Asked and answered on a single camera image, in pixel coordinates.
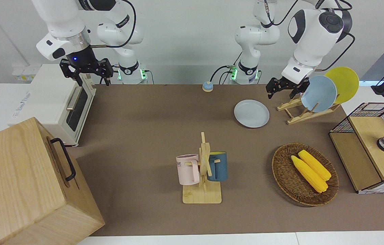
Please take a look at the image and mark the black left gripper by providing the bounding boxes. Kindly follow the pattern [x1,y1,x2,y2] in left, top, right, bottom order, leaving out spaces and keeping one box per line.
[266,77,311,99]

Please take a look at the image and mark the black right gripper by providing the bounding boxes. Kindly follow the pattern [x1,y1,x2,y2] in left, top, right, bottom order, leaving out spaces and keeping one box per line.
[59,45,115,87]

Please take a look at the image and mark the gray plate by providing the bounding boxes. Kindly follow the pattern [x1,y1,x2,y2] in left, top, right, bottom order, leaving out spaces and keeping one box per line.
[234,99,270,129]

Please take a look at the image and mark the wooden plate rack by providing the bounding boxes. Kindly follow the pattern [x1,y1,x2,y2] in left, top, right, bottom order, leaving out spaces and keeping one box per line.
[277,87,342,125]

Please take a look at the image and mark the light blue plate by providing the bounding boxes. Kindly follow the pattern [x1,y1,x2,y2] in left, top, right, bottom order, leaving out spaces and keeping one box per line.
[301,75,337,113]

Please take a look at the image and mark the yellow plate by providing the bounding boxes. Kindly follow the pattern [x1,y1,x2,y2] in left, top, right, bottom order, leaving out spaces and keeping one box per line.
[324,67,360,104]

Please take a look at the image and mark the white toaster oven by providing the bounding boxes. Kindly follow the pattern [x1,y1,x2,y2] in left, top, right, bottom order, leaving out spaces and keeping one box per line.
[8,64,96,147]

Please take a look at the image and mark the brown table mat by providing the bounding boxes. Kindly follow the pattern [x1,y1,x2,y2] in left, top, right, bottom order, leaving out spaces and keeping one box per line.
[66,84,384,237]

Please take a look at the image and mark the yellow corn cob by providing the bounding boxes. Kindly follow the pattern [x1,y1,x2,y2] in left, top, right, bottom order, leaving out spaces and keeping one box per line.
[298,150,332,181]
[291,155,329,193]

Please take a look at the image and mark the brown wicker basket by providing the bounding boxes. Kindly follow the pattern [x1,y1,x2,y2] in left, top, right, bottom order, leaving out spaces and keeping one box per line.
[272,143,339,207]

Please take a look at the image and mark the dark blue mug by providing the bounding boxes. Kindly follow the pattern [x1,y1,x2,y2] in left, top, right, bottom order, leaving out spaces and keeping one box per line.
[207,151,228,182]

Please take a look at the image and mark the pink mug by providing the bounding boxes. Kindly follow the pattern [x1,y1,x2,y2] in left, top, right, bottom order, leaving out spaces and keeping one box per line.
[176,154,201,186]

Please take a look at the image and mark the wooden mug tree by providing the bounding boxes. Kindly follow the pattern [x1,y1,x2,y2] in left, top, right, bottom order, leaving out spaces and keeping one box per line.
[182,132,222,205]

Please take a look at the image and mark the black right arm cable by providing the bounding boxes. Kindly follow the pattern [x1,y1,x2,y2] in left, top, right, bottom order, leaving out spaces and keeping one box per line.
[90,0,137,48]

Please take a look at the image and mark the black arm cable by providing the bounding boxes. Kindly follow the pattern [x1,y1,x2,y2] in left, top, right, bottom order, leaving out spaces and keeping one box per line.
[262,0,355,72]
[90,0,137,48]

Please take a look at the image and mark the white wall power outlet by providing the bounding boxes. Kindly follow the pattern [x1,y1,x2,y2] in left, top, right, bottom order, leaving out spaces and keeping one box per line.
[12,66,41,82]

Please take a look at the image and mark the black left base cable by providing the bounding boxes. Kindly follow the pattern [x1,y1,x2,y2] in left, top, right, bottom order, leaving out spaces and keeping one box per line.
[211,65,238,85]

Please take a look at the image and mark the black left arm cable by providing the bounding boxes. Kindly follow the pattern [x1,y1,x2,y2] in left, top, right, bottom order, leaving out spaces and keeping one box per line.
[262,0,355,72]

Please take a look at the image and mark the wire grid shelf with boards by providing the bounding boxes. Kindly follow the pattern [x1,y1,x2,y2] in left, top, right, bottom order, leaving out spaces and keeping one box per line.
[329,102,384,194]

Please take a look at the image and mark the wooden box with black handle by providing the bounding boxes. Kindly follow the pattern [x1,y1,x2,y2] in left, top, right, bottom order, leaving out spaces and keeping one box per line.
[0,117,105,245]

